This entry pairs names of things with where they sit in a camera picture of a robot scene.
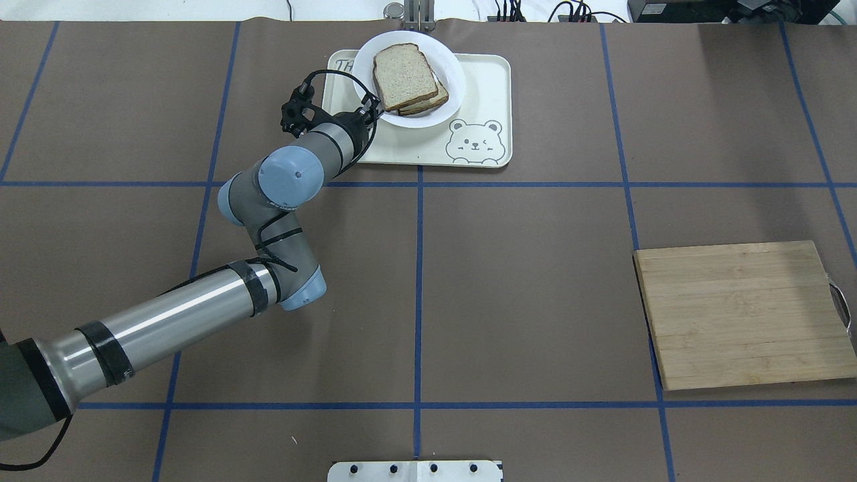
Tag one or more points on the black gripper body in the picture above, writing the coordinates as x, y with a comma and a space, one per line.
356, 126

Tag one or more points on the bread slice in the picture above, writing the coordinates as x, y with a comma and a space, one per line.
423, 106
403, 77

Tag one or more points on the white round plate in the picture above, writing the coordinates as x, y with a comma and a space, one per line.
448, 73

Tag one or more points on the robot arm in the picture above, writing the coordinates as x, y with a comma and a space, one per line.
43, 382

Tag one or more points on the bread slice under egg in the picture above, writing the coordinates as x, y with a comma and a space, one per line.
423, 106

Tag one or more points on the cream bear serving tray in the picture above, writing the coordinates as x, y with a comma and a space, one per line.
473, 129

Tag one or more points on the small metal cylinder weight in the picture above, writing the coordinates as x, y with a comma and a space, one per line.
393, 10

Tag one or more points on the wooden cutting board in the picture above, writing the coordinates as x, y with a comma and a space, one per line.
742, 315

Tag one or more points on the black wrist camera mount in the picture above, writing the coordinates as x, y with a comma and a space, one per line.
299, 115

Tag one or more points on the aluminium frame post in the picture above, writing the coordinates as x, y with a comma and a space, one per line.
419, 15

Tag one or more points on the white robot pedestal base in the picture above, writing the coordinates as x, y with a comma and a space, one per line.
449, 470

